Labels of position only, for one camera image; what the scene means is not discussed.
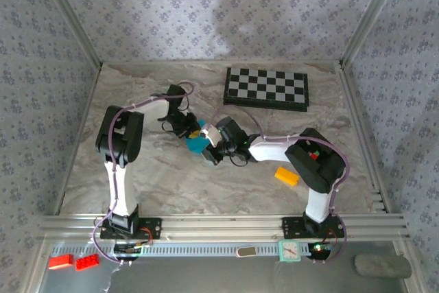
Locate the yellow rectangular block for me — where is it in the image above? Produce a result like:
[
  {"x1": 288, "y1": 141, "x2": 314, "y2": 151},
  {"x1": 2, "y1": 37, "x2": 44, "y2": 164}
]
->
[{"x1": 274, "y1": 165, "x2": 300, "y2": 187}]

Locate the black and white chessboard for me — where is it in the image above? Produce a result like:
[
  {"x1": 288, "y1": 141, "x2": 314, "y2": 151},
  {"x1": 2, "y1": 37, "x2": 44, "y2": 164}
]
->
[{"x1": 222, "y1": 67, "x2": 309, "y2": 113}]

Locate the small oval white-rimmed object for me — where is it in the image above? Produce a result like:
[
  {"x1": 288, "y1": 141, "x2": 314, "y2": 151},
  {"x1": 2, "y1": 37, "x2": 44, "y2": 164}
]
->
[{"x1": 235, "y1": 246, "x2": 257, "y2": 259}]

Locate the mint green alarm clock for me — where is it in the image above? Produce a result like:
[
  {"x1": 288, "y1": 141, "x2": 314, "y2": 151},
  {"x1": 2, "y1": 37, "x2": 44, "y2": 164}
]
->
[{"x1": 277, "y1": 239, "x2": 302, "y2": 263}]

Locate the studded red toy brick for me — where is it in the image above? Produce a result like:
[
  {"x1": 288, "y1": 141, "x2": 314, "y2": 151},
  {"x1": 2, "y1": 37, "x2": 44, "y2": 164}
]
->
[{"x1": 74, "y1": 253, "x2": 101, "y2": 272}]

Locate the smooth red brick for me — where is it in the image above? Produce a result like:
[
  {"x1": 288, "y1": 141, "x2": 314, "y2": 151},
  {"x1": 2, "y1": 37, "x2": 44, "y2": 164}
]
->
[{"x1": 47, "y1": 254, "x2": 75, "y2": 270}]

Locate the grey stone roll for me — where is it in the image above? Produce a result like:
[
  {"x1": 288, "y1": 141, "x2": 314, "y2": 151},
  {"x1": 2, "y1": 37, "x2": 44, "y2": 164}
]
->
[{"x1": 354, "y1": 254, "x2": 412, "y2": 279}]

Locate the black right camera cable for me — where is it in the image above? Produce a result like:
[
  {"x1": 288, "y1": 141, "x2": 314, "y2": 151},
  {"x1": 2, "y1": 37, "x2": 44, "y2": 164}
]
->
[{"x1": 227, "y1": 153, "x2": 252, "y2": 168}]

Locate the black camera cable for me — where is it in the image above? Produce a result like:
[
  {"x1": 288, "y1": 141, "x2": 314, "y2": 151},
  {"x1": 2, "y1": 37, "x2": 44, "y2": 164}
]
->
[
  {"x1": 150, "y1": 91, "x2": 193, "y2": 133},
  {"x1": 227, "y1": 153, "x2": 252, "y2": 168}
]

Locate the black left camera cable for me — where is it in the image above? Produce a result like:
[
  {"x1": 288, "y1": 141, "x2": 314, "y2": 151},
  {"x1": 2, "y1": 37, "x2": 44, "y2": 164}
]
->
[{"x1": 150, "y1": 91, "x2": 193, "y2": 133}]

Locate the aluminium mounting rail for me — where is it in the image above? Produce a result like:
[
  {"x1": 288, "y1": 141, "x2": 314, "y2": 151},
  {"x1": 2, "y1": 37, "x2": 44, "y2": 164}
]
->
[{"x1": 37, "y1": 213, "x2": 411, "y2": 242}]

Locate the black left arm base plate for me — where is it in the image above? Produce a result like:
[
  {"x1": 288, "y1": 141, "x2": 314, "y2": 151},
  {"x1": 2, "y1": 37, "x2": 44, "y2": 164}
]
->
[{"x1": 99, "y1": 216, "x2": 163, "y2": 241}]

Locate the slotted grey cable duct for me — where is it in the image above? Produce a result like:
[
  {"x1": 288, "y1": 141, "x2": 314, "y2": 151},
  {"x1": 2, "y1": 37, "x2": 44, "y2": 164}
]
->
[{"x1": 51, "y1": 243, "x2": 309, "y2": 258}]

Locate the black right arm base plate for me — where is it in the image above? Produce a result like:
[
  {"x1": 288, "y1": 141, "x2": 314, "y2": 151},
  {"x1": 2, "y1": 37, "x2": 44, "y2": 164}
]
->
[{"x1": 281, "y1": 216, "x2": 346, "y2": 239}]

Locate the aluminium table side rail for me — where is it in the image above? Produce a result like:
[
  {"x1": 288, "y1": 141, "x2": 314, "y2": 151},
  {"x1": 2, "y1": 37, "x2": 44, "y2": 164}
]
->
[
  {"x1": 53, "y1": 62, "x2": 104, "y2": 215},
  {"x1": 337, "y1": 61, "x2": 394, "y2": 215}
]

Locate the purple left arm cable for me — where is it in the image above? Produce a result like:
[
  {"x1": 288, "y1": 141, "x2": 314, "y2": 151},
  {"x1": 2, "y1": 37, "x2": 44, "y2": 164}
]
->
[{"x1": 91, "y1": 81, "x2": 195, "y2": 267}]

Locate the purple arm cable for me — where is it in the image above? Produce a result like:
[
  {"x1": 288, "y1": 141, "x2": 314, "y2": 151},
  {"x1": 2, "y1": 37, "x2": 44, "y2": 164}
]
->
[
  {"x1": 207, "y1": 104, "x2": 351, "y2": 265},
  {"x1": 91, "y1": 81, "x2": 195, "y2": 267}
]

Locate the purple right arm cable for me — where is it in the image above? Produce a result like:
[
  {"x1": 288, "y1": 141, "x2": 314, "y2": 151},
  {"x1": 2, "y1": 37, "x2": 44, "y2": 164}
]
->
[{"x1": 207, "y1": 104, "x2": 351, "y2": 265}]

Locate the aluminium frame post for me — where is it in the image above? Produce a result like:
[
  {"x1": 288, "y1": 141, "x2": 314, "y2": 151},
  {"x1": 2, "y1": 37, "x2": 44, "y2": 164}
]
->
[
  {"x1": 339, "y1": 0, "x2": 411, "y2": 66},
  {"x1": 32, "y1": 0, "x2": 104, "y2": 67}
]

